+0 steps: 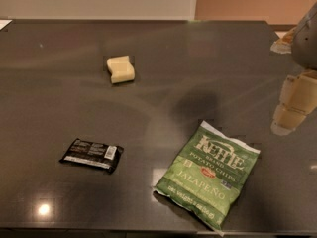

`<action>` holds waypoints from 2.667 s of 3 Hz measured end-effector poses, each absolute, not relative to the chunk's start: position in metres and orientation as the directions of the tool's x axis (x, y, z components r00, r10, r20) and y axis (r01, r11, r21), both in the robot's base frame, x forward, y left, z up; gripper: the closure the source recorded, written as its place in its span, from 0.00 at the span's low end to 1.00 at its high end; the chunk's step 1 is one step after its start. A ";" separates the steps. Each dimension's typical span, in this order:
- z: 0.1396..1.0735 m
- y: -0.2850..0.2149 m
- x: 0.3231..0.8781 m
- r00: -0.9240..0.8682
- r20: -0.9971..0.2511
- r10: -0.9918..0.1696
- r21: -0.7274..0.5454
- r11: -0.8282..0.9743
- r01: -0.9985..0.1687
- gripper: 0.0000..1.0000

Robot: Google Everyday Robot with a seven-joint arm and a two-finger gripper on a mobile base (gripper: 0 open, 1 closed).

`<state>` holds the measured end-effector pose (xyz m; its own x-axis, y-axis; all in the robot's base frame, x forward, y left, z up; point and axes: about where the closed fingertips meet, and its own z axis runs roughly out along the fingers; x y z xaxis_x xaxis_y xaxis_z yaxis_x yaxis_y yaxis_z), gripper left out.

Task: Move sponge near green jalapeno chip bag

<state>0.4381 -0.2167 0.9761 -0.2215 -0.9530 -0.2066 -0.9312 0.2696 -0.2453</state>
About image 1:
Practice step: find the white paper sheet corner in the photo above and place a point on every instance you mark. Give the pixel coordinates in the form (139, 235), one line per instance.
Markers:
(4, 23)

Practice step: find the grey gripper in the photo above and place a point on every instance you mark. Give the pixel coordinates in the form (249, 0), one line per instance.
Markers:
(306, 47)

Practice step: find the green jalapeno chip bag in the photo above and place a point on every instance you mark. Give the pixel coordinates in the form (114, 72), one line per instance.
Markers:
(207, 175)

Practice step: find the black snack bar wrapper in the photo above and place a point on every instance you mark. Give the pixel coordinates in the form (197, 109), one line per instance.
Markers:
(92, 154)

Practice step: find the pale yellow sponge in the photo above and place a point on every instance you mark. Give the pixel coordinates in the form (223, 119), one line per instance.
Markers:
(121, 69)

